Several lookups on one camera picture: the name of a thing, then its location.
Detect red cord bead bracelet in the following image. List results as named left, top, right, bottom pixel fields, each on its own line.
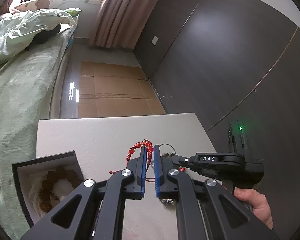
left=109, top=139, right=157, bottom=183

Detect white cloth pouch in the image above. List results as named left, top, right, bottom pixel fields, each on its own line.
left=28, top=171, right=74, bottom=218

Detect large brown bead bracelet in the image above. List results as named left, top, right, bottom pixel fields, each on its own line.
left=38, top=166, right=84, bottom=213

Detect black jewelry box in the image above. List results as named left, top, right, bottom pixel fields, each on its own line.
left=12, top=151, right=84, bottom=226

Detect person's right hand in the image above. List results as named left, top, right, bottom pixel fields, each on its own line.
left=234, top=187, right=273, bottom=230

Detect thin silver bangle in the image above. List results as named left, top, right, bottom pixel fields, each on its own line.
left=159, top=143, right=176, bottom=158

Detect flattened cardboard sheets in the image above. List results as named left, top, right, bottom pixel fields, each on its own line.
left=78, top=62, right=166, bottom=118

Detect bed with green sheet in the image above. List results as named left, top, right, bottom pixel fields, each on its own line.
left=0, top=24, right=75, bottom=239

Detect black garment on bed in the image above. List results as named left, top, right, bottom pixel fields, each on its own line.
left=32, top=24, right=61, bottom=44

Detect right pink curtain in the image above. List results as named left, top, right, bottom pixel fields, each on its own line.
left=89, top=0, right=158, bottom=50

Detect green tissue pack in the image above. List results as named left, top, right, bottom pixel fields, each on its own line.
left=64, top=8, right=82, bottom=17

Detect light green duvet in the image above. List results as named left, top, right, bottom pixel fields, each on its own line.
left=0, top=9, right=76, bottom=64

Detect patterned pillow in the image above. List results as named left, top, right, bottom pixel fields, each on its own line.
left=13, top=0, right=103, bottom=11

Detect white wall switch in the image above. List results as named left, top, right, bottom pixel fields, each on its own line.
left=152, top=36, right=159, bottom=46

